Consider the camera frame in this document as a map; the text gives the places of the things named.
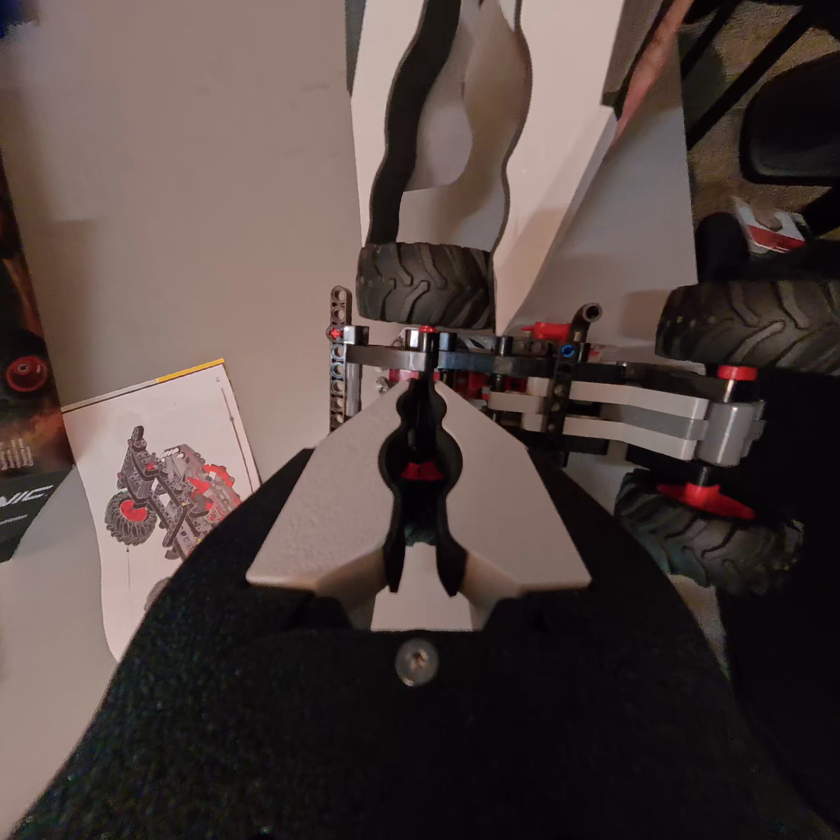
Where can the building instruction booklet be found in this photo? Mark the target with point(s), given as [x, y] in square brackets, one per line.
[184, 420]

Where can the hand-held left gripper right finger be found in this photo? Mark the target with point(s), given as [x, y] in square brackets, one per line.
[512, 512]

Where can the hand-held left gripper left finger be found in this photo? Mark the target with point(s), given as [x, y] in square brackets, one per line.
[328, 512]

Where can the toothed LEGO dinosaur model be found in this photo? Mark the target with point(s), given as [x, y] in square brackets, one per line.
[656, 400]

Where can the black office chair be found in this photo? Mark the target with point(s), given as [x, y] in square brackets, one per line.
[787, 118]

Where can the grey desk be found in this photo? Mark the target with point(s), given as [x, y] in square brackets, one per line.
[164, 197]

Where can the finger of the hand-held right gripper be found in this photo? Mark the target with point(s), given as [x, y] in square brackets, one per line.
[371, 65]
[564, 98]

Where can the black toy set box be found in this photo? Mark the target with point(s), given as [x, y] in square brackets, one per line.
[26, 394]

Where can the red and white packet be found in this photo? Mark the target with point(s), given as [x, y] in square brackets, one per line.
[771, 229]

